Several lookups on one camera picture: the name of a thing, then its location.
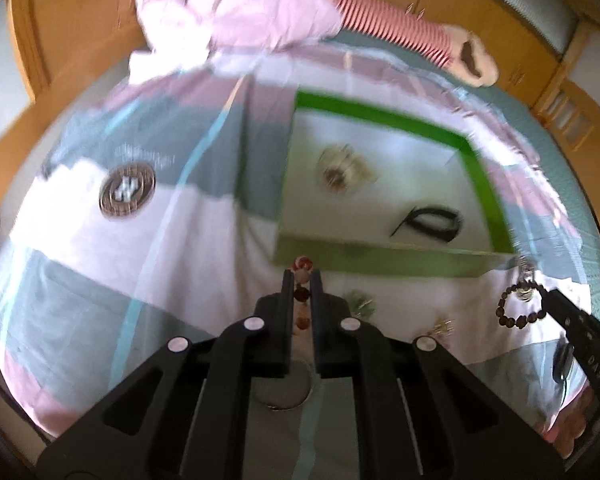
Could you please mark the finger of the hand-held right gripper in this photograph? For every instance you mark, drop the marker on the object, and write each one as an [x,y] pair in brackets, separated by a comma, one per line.
[565,307]

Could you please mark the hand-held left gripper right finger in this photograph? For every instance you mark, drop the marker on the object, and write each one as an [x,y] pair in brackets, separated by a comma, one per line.
[325,330]

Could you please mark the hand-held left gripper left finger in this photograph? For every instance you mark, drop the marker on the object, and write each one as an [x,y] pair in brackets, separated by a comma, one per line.
[279,330]

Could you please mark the silver bangle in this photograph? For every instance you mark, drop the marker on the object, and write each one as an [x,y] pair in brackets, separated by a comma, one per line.
[285,406]

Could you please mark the green cardboard box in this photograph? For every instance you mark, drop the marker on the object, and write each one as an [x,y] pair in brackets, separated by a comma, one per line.
[380,195]

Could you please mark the white shell jewelry piece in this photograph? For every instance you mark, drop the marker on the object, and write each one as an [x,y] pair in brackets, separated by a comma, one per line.
[342,167]

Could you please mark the plaid bed sheet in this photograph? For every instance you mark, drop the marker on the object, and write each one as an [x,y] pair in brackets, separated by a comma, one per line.
[180,240]

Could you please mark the black wrist watch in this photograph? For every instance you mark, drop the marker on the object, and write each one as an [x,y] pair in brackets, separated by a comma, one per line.
[445,234]

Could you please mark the wooden footboard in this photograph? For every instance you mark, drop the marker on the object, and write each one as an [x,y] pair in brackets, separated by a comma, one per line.
[565,110]

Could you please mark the striped plush toy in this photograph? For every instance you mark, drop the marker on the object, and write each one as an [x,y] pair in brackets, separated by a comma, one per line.
[405,27]

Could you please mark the pink pillow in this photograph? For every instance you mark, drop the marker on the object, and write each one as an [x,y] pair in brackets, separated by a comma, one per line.
[260,5]

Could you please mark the wooden headboard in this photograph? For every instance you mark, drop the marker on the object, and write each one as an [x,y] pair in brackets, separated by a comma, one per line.
[70,25]

